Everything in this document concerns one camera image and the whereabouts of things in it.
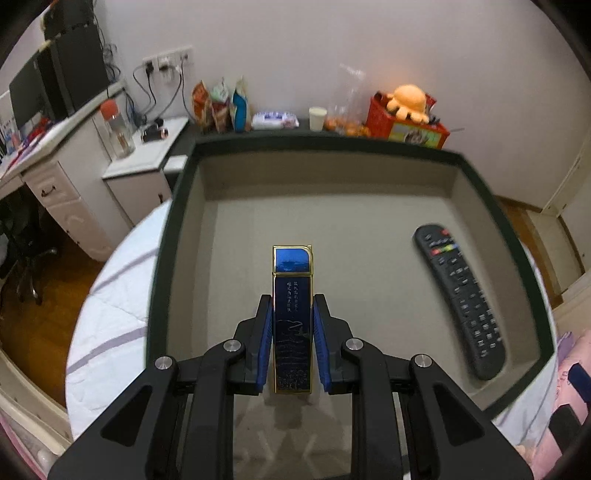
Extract white tissue pack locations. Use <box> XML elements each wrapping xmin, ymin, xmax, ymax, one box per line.
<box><xmin>252</xmin><ymin>111</ymin><xmax>301</xmax><ymax>132</ymax></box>

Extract clear plastic bag of oranges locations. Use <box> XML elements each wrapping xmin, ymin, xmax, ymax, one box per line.
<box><xmin>323</xmin><ymin>65</ymin><xmax>373</xmax><ymax>137</ymax></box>

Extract black computer monitor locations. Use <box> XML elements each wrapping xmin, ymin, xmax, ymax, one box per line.
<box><xmin>9</xmin><ymin>51</ymin><xmax>52</xmax><ymax>126</ymax></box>

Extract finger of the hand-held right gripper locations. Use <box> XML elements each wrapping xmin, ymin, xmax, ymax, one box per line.
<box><xmin>568</xmin><ymin>363</ymin><xmax>591</xmax><ymax>391</ymax></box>
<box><xmin>549</xmin><ymin>403</ymin><xmax>585</xmax><ymax>454</ymax></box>

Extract black office chair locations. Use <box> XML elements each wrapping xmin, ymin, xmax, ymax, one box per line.
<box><xmin>0</xmin><ymin>198</ymin><xmax>59</xmax><ymax>305</ymax></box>

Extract white wall socket strip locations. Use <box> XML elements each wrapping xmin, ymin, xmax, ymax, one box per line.
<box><xmin>141</xmin><ymin>45</ymin><xmax>194</xmax><ymax>73</ymax></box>

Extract black remote control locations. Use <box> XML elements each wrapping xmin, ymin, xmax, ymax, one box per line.
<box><xmin>413</xmin><ymin>224</ymin><xmax>507</xmax><ymax>381</ymax></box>

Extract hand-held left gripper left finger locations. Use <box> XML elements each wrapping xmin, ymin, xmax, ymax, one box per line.
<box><xmin>48</xmin><ymin>294</ymin><xmax>273</xmax><ymax>480</ymax></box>

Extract small white cabinet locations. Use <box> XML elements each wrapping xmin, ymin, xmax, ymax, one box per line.
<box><xmin>102</xmin><ymin>116</ymin><xmax>190</xmax><ymax>230</ymax></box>

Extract clear bottle with orange cap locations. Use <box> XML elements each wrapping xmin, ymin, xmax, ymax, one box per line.
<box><xmin>100</xmin><ymin>99</ymin><xmax>136</xmax><ymax>160</ymax></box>

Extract white and green snack bag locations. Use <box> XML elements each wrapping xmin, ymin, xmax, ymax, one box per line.
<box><xmin>210</xmin><ymin>78</ymin><xmax>232</xmax><ymax>133</ymax></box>

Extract blue and white snack bag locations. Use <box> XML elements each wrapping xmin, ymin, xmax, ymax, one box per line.
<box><xmin>231</xmin><ymin>76</ymin><xmax>253</xmax><ymax>133</ymax></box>

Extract red snack bag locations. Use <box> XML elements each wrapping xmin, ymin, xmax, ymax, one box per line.
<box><xmin>191</xmin><ymin>82</ymin><xmax>216</xmax><ymax>133</ymax></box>

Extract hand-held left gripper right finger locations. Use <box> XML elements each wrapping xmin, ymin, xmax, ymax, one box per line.
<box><xmin>312</xmin><ymin>293</ymin><xmax>536</xmax><ymax>480</ymax></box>

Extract black box on tower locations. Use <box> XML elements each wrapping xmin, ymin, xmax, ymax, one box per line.
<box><xmin>44</xmin><ymin>0</ymin><xmax>100</xmax><ymax>40</ymax></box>

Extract pink printed blanket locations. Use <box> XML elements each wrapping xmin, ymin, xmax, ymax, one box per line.
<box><xmin>519</xmin><ymin>330</ymin><xmax>591</xmax><ymax>480</ymax></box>

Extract black computer tower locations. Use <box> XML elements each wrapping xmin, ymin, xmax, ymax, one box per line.
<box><xmin>39</xmin><ymin>23</ymin><xmax>112</xmax><ymax>119</ymax></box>

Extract blue gold-trimmed lighter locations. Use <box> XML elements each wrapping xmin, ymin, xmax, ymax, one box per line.
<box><xmin>272</xmin><ymin>246</ymin><xmax>314</xmax><ymax>394</ymax></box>

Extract white desk with drawers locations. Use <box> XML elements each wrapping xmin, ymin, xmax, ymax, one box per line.
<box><xmin>0</xmin><ymin>83</ymin><xmax>134</xmax><ymax>262</ymax></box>

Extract red printed storage box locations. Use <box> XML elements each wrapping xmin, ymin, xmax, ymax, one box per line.
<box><xmin>366</xmin><ymin>92</ymin><xmax>451</xmax><ymax>150</ymax></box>

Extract black power cable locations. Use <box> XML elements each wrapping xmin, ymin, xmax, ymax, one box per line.
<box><xmin>133</xmin><ymin>64</ymin><xmax>160</xmax><ymax>118</ymax></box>

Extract orange octopus plush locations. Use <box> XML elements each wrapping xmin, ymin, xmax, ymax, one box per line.
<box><xmin>385</xmin><ymin>84</ymin><xmax>430</xmax><ymax>123</ymax></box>

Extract small brown and black gadget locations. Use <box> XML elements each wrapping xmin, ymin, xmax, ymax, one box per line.
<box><xmin>142</xmin><ymin>119</ymin><xmax>170</xmax><ymax>143</ymax></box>

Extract pink box with dark rim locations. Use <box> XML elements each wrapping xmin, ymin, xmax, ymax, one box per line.
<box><xmin>145</xmin><ymin>130</ymin><xmax>558</xmax><ymax>480</ymax></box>

